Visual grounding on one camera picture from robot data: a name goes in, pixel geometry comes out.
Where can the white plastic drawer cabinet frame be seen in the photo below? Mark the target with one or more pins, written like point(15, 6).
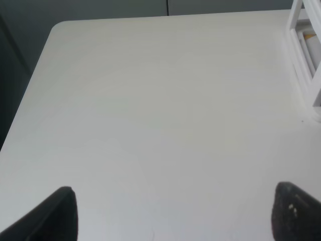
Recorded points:
point(303, 35)

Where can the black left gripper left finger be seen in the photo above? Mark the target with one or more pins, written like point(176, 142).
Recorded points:
point(56, 218)

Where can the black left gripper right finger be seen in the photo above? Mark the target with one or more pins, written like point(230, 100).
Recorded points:
point(295, 214)

